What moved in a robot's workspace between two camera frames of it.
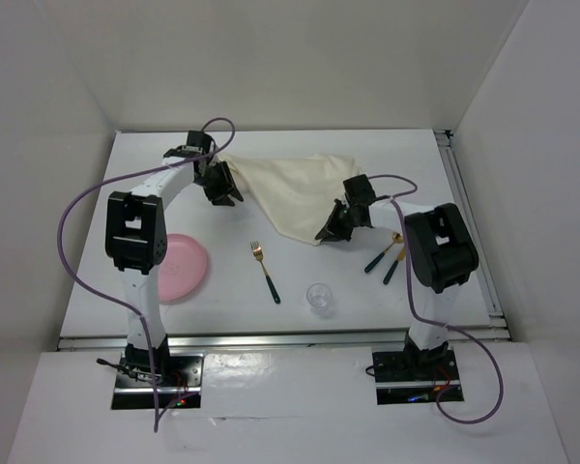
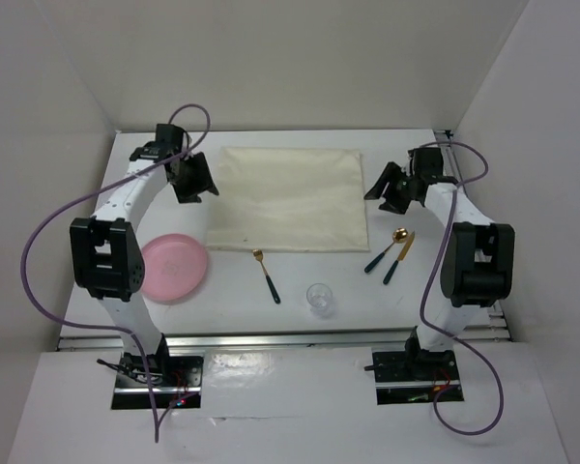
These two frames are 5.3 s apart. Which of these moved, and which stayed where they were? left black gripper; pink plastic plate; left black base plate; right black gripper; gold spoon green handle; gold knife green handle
Moved: right black gripper; left black gripper
Stayed: gold spoon green handle; left black base plate; gold knife green handle; pink plastic plate
